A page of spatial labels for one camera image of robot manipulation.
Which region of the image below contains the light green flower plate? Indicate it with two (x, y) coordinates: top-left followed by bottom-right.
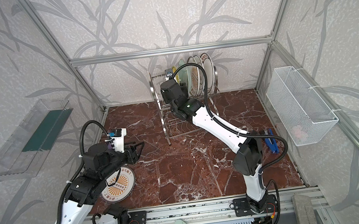
(178, 59), (189, 85)

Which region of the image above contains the orange sunburst plate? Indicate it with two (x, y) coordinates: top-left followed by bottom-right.
(101, 166), (136, 204)
(187, 66), (200, 97)

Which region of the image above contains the white plate black quatrefoil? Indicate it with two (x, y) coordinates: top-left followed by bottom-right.
(193, 55), (205, 96)

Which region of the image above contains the white plate green text rim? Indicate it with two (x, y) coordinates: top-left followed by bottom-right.
(200, 53), (215, 93)

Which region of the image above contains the yellow ribbed plate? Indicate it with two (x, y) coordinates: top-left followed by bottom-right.
(174, 73), (180, 84)

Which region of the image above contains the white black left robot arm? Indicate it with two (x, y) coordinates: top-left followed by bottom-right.
(55, 120), (145, 224)

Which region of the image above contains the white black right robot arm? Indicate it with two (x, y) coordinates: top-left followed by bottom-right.
(160, 63), (289, 214)

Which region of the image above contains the stainless steel dish rack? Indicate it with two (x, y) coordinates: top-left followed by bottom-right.
(146, 61), (226, 147)

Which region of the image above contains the blue clip tool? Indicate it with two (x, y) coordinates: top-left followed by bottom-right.
(259, 128), (279, 154)

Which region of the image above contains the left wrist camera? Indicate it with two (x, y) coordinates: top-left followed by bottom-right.
(105, 128), (127, 153)

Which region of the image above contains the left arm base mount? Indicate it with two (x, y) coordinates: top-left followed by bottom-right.
(128, 210), (147, 224)

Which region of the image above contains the clear plastic wall shelf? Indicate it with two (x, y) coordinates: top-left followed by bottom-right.
(0, 99), (73, 182)

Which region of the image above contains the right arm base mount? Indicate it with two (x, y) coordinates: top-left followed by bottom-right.
(232, 194), (279, 217)

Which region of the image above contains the white wire mesh basket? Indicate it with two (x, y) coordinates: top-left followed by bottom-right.
(266, 66), (339, 146)

